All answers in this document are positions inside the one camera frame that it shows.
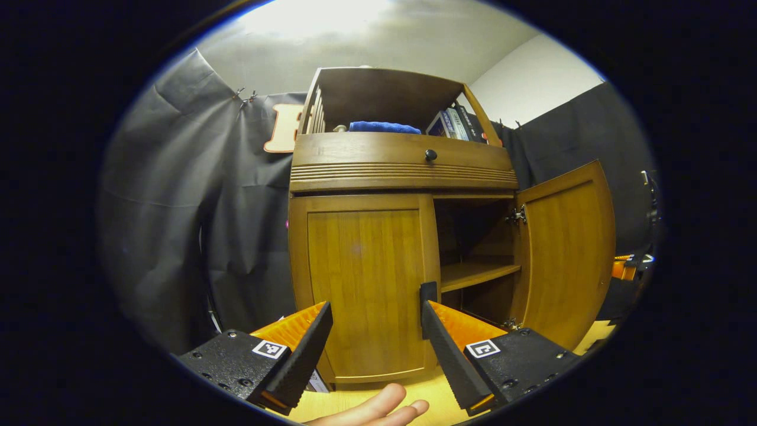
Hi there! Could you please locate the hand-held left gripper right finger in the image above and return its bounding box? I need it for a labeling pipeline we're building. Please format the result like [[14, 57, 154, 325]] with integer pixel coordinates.
[[420, 299, 581, 417]]

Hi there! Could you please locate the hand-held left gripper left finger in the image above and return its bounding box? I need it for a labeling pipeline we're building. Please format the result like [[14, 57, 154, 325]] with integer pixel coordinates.
[[176, 301, 334, 416]]

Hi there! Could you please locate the wooden shoe cabinet door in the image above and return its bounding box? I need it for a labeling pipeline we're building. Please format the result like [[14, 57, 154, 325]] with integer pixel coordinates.
[[289, 194, 441, 384], [512, 160, 617, 351]]

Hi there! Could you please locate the wooden double-door shoe cabinet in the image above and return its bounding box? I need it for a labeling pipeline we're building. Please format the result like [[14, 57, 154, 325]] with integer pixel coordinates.
[[288, 66, 617, 385]]

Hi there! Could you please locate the wooden cabinet drawer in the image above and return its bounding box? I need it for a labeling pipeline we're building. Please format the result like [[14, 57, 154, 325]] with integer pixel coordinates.
[[292, 131, 515, 169]]

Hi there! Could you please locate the wooden inner shelf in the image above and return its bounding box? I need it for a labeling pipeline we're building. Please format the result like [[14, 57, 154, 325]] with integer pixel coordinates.
[[441, 260, 522, 293]]

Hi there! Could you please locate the black backdrop cloth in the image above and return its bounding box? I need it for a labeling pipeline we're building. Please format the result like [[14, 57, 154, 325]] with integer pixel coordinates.
[[98, 49, 657, 356]]

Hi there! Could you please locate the grey book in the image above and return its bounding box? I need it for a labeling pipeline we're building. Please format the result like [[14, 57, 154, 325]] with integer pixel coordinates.
[[445, 108, 469, 141]]

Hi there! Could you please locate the dark blue book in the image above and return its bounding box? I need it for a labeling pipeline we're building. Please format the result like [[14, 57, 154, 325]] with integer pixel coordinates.
[[427, 111, 451, 138]]

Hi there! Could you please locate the folded blue cloth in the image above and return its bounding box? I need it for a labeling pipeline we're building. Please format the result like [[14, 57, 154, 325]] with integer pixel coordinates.
[[349, 121, 422, 135]]

